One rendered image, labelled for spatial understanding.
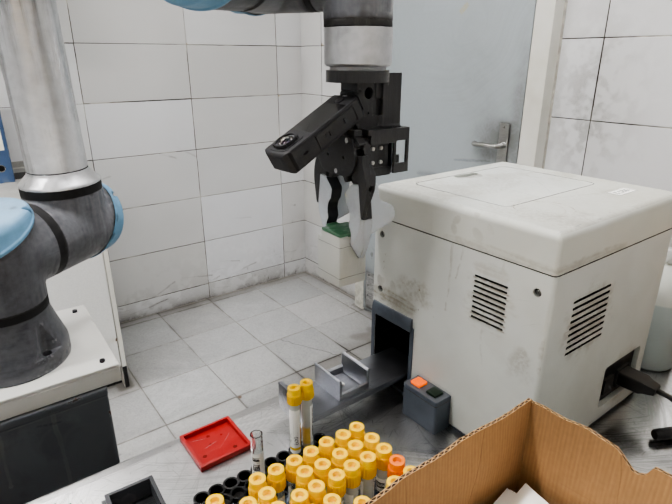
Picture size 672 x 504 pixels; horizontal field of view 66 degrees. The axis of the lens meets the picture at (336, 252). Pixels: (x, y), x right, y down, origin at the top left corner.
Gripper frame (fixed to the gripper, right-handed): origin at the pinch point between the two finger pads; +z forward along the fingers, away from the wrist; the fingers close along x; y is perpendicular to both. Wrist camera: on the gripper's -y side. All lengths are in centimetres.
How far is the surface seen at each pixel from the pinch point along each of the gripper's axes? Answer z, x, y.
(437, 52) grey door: -23, 113, 132
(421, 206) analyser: -4.0, -4.0, 9.3
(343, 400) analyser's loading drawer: 20.6, -2.9, -1.7
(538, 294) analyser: 1.7, -21.0, 9.9
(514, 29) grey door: -31, 78, 133
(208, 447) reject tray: 24.5, 3.4, -18.0
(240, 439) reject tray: 24.5, 2.4, -14.1
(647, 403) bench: 25, -24, 36
